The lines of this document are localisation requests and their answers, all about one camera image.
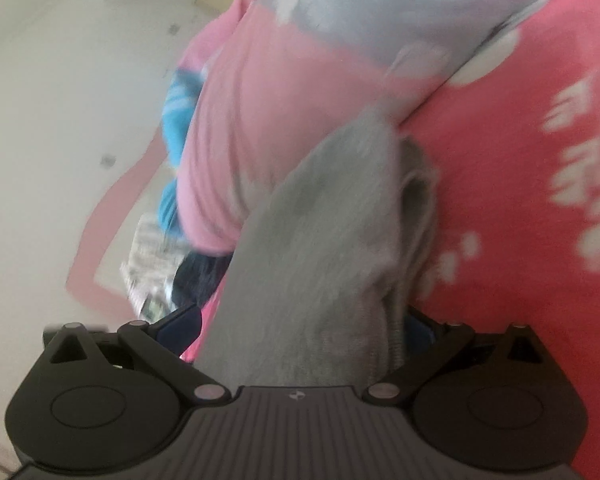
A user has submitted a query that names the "pink white bed headboard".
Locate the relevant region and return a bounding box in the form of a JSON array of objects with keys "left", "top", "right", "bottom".
[{"left": 64, "top": 132, "right": 181, "bottom": 317}]

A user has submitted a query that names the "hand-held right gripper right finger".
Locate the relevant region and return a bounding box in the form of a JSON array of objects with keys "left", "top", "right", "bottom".
[{"left": 363, "top": 305, "right": 556, "bottom": 406}]

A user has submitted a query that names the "pink floral fleece blanket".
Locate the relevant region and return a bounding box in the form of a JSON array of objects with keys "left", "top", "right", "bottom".
[{"left": 180, "top": 0, "right": 600, "bottom": 480}]

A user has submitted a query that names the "pink grey floral quilt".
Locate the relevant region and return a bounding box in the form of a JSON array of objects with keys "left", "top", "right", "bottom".
[{"left": 174, "top": 0, "right": 581, "bottom": 255}]

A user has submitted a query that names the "blue patterned blanket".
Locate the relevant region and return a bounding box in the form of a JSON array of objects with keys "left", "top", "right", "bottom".
[{"left": 157, "top": 67, "right": 207, "bottom": 240}]

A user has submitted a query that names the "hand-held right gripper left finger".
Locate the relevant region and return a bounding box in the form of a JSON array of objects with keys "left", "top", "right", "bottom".
[{"left": 44, "top": 304, "right": 231, "bottom": 406}]

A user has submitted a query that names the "dark navy garment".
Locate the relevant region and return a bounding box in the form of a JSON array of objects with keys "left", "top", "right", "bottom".
[{"left": 171, "top": 252, "right": 235, "bottom": 309}]

